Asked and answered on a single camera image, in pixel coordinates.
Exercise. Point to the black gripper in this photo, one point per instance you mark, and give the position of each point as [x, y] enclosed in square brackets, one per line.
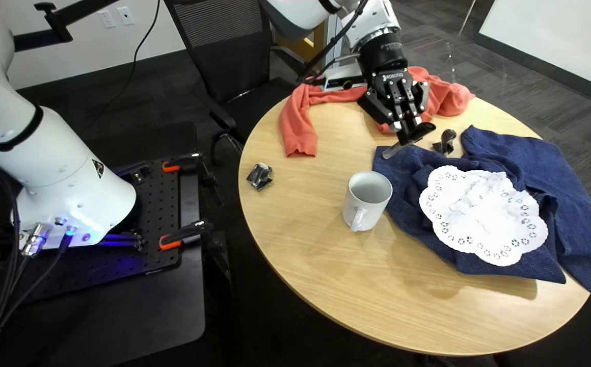
[385, 54]

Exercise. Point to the white ceramic mug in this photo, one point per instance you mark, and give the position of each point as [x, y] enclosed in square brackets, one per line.
[364, 206]

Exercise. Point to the small black binder clip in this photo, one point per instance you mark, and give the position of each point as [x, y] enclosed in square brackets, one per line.
[445, 141]

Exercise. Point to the orange cloth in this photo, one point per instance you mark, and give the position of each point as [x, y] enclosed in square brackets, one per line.
[298, 123]

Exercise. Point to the white paper doily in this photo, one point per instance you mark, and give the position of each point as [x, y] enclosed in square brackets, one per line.
[482, 214]

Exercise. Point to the crumpled black binder clip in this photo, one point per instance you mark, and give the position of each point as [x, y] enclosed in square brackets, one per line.
[259, 176]

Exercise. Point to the black office chair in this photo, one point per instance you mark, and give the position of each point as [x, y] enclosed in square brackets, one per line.
[228, 54]

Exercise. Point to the blue cloth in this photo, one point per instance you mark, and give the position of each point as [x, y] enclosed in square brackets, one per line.
[573, 197]

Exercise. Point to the black orange bar clamp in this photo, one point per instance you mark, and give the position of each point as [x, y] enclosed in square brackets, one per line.
[180, 164]
[183, 234]

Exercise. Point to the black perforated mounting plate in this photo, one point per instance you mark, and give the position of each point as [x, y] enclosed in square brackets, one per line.
[162, 205]

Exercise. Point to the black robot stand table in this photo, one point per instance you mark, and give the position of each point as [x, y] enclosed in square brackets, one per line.
[104, 318]

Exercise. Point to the white wall outlet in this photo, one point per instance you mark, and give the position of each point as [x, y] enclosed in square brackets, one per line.
[118, 17]

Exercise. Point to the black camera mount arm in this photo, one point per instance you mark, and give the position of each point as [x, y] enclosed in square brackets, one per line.
[62, 18]

